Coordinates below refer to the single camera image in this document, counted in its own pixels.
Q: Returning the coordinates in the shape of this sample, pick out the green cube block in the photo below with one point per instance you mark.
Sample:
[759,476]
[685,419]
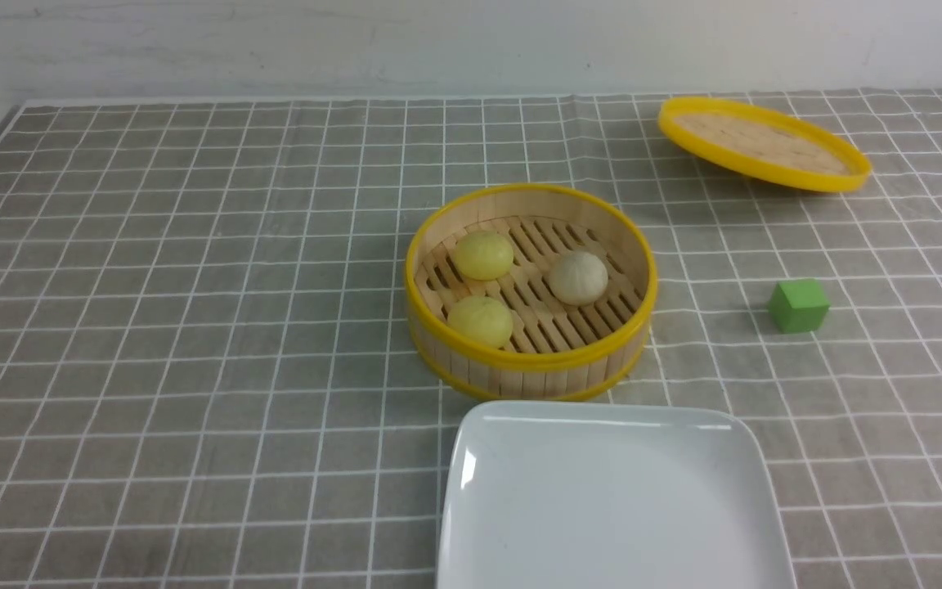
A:
[798,306]

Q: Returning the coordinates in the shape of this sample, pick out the bamboo steamer basket yellow rim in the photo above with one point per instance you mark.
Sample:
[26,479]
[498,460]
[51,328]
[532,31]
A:
[556,351]

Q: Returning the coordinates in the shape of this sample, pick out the white square plate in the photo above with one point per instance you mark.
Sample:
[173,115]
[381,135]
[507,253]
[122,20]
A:
[582,495]

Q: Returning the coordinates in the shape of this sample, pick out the white steamed bun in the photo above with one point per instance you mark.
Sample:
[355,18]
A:
[578,278]

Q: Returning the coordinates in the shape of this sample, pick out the yellow steamed bun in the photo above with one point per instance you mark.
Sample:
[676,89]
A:
[483,255]
[482,319]

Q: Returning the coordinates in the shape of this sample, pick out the yellow rimmed bamboo steamer lid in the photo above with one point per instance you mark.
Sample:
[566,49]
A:
[764,144]

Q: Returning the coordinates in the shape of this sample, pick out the grey checked tablecloth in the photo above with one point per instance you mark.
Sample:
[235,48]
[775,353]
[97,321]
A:
[206,375]

